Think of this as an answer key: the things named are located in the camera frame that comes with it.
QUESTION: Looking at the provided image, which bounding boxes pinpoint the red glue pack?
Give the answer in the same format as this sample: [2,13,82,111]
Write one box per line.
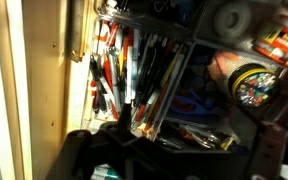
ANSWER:
[252,13,288,73]

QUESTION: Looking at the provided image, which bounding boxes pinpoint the grey tape roll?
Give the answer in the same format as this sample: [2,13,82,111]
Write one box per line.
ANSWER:
[213,1,253,38]

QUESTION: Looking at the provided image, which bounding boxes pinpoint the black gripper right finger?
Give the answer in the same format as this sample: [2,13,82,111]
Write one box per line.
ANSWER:
[248,121,288,180]

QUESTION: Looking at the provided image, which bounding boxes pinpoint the round tin of coloured pins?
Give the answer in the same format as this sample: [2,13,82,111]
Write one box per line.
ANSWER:
[228,63,280,109]

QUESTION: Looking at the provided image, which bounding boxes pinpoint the light wooden drawer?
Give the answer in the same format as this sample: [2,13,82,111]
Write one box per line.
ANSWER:
[0,0,98,180]

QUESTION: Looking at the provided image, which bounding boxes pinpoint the yellow pencil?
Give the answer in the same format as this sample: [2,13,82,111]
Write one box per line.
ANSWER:
[158,44,185,88]

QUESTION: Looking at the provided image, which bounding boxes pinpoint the red pen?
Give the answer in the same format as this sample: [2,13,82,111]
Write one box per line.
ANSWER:
[102,49,120,119]

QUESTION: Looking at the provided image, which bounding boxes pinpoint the orange pen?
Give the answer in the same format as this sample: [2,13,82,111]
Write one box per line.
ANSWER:
[122,28,134,64]

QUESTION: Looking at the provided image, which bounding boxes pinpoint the black pen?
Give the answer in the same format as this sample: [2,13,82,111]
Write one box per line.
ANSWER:
[135,36,162,108]

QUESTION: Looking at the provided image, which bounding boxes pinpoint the white pen with blue cap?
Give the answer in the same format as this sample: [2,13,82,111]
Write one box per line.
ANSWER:
[125,44,134,105]

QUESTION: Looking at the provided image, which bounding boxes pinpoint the blue handled scissors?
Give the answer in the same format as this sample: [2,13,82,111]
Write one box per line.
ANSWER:
[168,89,218,116]

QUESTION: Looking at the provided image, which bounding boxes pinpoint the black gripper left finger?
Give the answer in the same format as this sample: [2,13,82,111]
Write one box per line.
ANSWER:
[45,103,133,180]

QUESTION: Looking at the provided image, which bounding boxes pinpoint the green white paper packet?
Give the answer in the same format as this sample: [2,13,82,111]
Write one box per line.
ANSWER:
[90,163,122,180]

